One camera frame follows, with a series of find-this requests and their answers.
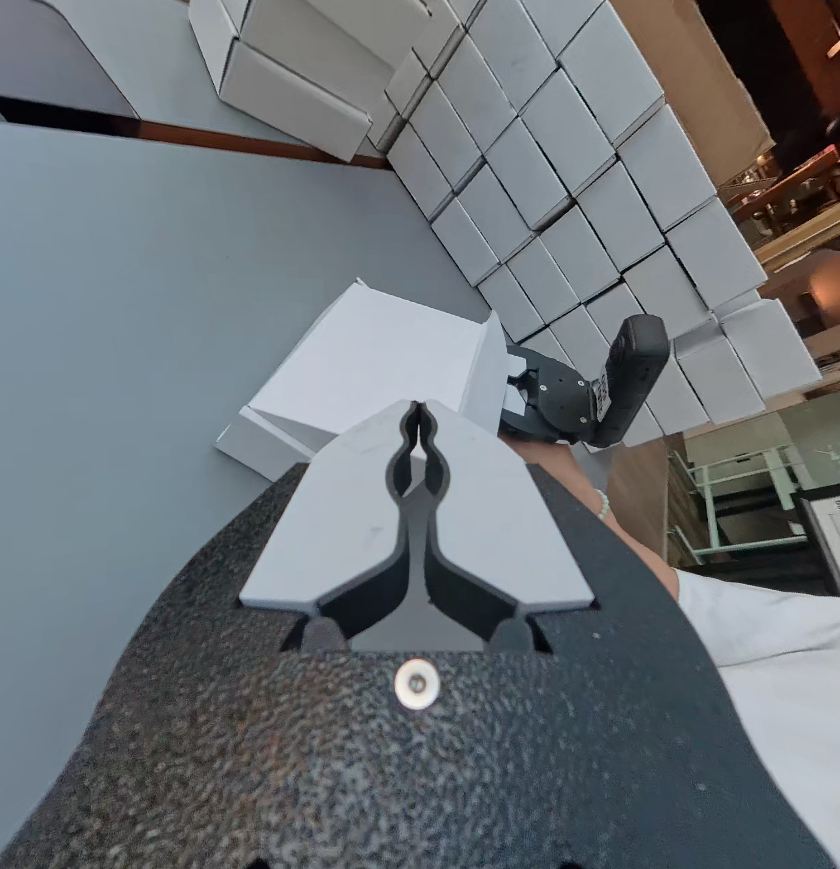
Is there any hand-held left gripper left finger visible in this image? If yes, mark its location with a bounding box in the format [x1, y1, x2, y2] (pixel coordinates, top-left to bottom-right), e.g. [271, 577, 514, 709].
[238, 401, 421, 640]

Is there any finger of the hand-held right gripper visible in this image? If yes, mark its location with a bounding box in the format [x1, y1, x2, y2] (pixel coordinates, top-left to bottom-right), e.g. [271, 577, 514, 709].
[505, 344, 551, 392]
[498, 388, 542, 437]

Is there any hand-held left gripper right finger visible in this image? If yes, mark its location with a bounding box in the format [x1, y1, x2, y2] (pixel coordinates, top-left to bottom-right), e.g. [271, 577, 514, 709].
[418, 399, 595, 644]

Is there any white cardboard box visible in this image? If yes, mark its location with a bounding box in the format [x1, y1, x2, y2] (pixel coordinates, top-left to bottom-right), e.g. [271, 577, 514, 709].
[215, 277, 513, 467]

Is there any person's right forearm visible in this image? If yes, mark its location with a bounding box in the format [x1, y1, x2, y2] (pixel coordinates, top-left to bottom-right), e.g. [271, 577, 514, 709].
[598, 506, 680, 600]

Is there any person's right hand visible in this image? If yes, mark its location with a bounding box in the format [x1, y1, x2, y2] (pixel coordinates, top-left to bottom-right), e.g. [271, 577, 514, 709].
[498, 436, 602, 509]

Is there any pale green metal railing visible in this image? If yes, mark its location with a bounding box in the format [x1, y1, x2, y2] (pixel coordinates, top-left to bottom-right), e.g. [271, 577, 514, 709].
[666, 443, 812, 566]

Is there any stack of white boxes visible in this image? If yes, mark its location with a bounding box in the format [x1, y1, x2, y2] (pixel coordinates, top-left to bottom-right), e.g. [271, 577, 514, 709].
[187, 0, 826, 450]

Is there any black framed sign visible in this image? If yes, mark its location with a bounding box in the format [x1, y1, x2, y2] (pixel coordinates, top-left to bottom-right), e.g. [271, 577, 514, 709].
[796, 497, 840, 600]

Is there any large brown cardboard panel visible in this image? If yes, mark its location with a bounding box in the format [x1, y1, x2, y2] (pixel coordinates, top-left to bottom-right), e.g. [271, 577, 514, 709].
[609, 0, 778, 186]

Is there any white cardboard sheet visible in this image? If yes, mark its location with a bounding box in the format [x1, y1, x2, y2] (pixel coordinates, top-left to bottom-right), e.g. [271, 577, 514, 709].
[0, 0, 140, 121]

